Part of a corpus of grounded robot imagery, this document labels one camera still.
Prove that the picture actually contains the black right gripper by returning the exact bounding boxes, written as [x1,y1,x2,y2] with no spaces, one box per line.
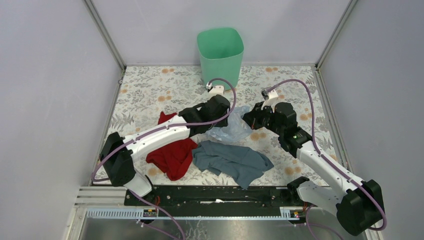
[240,101,284,136]

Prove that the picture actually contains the light blue plastic trash bag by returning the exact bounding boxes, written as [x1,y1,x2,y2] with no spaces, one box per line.
[205,106,253,143]

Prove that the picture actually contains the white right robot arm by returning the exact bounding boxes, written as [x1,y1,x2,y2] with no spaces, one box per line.
[242,102,385,236]

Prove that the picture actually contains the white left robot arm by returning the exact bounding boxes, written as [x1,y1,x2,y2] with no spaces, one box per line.
[99,95,231,206]

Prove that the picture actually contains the green plastic trash bin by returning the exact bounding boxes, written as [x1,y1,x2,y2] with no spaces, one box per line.
[196,27,244,90]

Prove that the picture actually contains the grey-blue cloth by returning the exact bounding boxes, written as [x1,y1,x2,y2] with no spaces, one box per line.
[192,140,274,189]

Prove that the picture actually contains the red cloth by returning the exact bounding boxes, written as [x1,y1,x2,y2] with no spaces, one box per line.
[145,111,199,182]

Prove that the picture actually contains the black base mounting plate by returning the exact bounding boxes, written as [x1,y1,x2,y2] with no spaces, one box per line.
[124,185,311,214]

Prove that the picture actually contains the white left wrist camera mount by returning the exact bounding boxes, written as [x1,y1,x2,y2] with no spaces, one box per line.
[206,83,225,98]

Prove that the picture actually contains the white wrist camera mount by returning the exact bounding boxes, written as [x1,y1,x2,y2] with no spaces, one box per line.
[261,89,279,110]
[206,83,225,98]

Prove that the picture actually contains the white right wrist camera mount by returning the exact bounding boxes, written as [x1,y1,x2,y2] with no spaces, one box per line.
[261,89,279,110]

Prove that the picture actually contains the white slotted cable duct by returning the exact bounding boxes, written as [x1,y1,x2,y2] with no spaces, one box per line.
[86,207,301,221]

